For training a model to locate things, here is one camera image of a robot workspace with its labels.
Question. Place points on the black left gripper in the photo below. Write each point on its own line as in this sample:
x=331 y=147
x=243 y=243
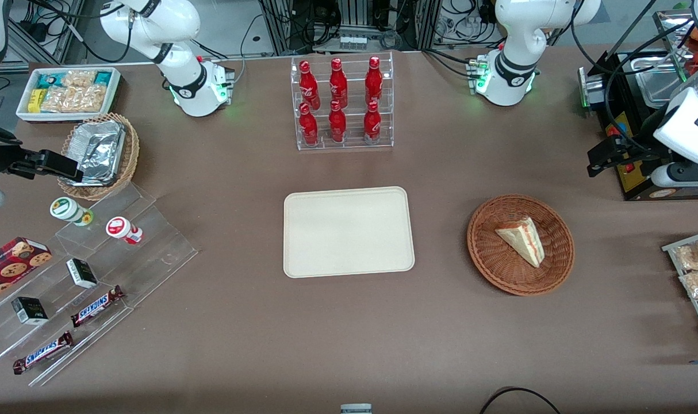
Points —
x=640 y=149

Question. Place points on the triangle sandwich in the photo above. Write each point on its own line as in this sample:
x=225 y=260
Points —
x=524 y=241

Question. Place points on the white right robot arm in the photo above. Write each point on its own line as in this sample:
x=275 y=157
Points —
x=188 y=86

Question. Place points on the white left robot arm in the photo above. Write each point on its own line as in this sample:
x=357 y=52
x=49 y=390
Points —
x=510 y=75

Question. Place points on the light wicker basket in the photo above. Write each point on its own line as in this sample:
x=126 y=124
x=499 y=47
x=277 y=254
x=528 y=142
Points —
x=131 y=149

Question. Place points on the tray of snack bags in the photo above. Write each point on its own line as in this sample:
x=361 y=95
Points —
x=671 y=248

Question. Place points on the stainless steel tray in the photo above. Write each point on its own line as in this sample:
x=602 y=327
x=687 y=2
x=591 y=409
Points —
x=668 y=29

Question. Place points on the round brown wicker basket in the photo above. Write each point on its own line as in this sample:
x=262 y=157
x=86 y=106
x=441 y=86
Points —
x=498 y=264

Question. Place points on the cream rectangular tray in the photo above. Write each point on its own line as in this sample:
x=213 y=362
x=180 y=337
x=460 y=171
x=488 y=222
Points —
x=349 y=233

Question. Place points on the green lid yogurt cup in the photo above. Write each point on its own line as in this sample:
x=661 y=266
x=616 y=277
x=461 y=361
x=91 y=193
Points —
x=67 y=210

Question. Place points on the aluminium foil container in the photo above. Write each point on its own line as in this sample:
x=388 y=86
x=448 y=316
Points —
x=99 y=149

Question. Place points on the black yellow food warmer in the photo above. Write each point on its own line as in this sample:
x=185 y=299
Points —
x=619 y=98

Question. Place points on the clear cracker bag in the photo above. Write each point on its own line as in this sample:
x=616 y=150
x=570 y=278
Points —
x=58 y=99
x=91 y=98
x=79 y=79

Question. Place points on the yellow snack pack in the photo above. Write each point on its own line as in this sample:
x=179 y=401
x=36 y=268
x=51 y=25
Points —
x=35 y=100

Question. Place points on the teal snack pack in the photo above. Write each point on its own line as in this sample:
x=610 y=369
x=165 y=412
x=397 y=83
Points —
x=50 y=81
x=103 y=78

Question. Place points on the steel pan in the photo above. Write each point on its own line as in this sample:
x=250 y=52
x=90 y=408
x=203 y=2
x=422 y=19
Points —
x=656 y=80

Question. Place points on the red lid yogurt cup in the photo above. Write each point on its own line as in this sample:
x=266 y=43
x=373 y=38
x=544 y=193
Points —
x=122 y=229

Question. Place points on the white snack bin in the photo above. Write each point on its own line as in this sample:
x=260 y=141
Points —
x=116 y=86

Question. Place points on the red cookie box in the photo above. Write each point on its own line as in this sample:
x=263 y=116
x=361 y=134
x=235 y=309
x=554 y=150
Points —
x=12 y=264

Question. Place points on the small black box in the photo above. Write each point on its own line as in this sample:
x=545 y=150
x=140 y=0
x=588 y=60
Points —
x=30 y=310
x=81 y=273

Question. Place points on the clear acrylic stepped stand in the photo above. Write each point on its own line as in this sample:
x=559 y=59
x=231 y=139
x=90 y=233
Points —
x=153 y=236

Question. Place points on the snickers bar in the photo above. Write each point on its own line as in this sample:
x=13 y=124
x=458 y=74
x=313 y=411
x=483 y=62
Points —
x=96 y=306
x=43 y=352

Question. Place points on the red cola bottle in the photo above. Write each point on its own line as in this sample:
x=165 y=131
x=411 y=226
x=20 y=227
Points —
x=338 y=83
x=337 y=123
x=374 y=80
x=309 y=86
x=309 y=126
x=372 y=123

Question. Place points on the clear acrylic bottle rack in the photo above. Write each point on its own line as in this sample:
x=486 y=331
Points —
x=352 y=138

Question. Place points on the white power strip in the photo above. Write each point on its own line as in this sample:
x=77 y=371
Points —
x=353 y=42

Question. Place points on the small grey object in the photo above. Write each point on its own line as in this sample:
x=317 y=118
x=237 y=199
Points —
x=356 y=409

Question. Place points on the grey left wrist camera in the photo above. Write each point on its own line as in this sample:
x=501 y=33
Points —
x=682 y=175

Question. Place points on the aluminium frame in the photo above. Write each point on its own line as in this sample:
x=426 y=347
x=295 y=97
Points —
x=418 y=23

